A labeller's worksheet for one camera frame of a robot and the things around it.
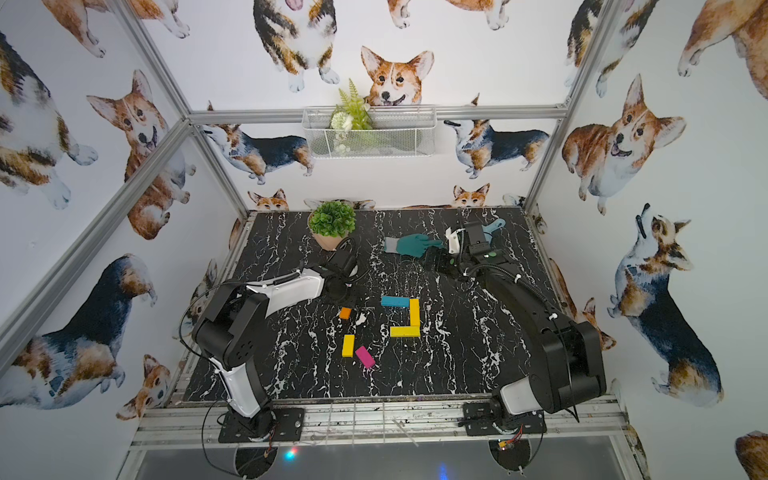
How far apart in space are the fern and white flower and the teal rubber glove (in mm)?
388

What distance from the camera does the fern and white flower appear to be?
81 centimetres

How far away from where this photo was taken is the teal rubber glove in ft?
3.59
